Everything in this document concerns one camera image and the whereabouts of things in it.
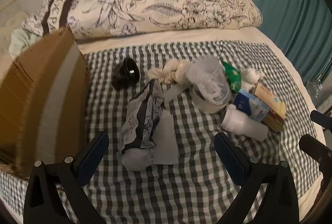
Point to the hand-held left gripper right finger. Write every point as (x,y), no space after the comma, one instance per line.
(229,159)

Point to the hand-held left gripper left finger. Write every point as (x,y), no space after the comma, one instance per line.
(94,155)

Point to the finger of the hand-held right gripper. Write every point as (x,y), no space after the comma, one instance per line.
(320,117)
(313,147)

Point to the yellow medicine box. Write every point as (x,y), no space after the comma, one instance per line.
(272,107)

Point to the wide tape roll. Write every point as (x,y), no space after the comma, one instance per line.
(205,106)

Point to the printed bag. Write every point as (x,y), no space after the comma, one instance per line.
(142,120)

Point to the brown cardboard box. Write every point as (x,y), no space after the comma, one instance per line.
(46,99)

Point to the small black container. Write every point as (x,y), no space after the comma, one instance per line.
(124,76)

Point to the clear plastic bottle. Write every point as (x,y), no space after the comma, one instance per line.
(315,90)

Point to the white plastic bottle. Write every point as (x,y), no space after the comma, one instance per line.
(243,124)

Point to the grey checked blanket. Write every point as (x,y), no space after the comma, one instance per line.
(181,187)

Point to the blue tissue packet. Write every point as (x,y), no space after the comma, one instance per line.
(249,104)

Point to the white paper sheet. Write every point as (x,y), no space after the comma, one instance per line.
(167,143)

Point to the white crumpled tissue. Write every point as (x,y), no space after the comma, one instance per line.
(251,75)

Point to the green patterned sachet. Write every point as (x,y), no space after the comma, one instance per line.
(233,77)

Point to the white plastic stick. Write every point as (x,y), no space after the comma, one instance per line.
(175,93)

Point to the clear plastic cup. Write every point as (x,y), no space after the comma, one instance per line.
(205,76)

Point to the cream fabric scrunchie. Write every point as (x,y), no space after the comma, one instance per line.
(170,71)

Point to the bed with white sheet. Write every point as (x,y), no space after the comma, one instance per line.
(181,36)

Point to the mint green towel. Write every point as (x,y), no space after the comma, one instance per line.
(20,41)

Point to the floral printed duvet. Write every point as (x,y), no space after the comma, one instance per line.
(168,1)

